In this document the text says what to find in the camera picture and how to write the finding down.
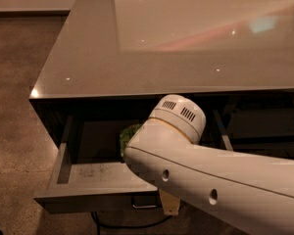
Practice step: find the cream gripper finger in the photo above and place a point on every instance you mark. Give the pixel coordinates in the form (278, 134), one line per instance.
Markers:
(170, 203)

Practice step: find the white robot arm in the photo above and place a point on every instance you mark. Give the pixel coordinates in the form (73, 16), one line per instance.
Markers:
(252, 193)

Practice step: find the green snack bag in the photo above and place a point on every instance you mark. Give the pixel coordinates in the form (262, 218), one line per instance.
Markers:
(126, 135)

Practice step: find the top right drawer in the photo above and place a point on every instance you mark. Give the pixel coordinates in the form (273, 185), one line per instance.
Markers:
(261, 124)

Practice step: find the grey drawer cabinet counter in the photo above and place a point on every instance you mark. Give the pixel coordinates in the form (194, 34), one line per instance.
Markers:
(117, 59)

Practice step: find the grey drawer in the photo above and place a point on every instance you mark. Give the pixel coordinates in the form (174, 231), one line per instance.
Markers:
(89, 173)

